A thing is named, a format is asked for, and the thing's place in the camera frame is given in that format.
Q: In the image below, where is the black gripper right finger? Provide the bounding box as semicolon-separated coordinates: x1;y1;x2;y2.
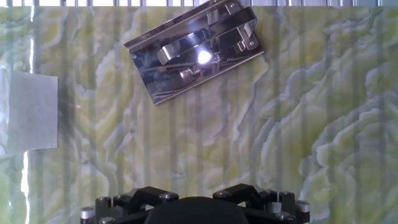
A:
213;183;311;224

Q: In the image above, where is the green marble pattern mat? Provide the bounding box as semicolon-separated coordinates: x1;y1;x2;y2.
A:
0;6;398;224

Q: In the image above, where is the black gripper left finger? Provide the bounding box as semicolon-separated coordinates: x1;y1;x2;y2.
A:
80;185;180;224

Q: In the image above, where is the white toilet paper roll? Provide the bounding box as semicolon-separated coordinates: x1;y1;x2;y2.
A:
0;68;59;154

